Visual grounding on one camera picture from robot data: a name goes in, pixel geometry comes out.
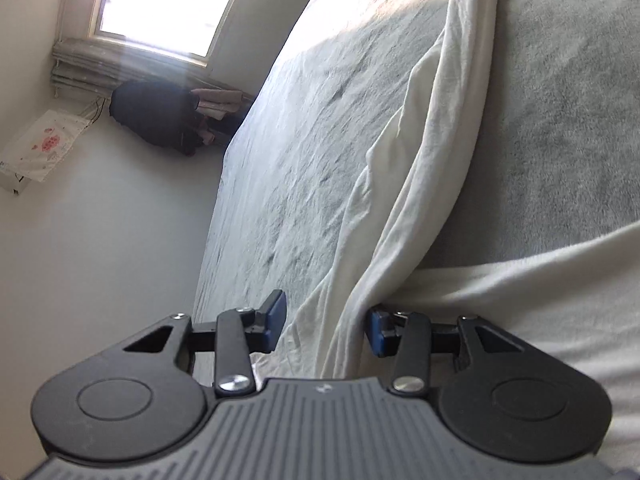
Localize white cloth garment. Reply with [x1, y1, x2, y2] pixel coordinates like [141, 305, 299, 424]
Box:
[257, 0, 639, 466]

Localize dark hanging clothes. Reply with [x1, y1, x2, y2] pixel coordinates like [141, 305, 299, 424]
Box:
[110, 80, 248, 156]

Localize grey bed blanket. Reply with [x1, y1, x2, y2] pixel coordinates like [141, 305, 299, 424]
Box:
[192, 0, 640, 380]

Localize white bag with red print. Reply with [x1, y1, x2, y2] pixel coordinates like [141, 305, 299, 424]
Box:
[1, 110, 91, 195]

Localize grey patterned curtain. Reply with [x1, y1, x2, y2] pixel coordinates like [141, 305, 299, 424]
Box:
[50, 38, 235, 96]

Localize window with bars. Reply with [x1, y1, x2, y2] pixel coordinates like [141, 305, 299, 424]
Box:
[91, 0, 235, 66]

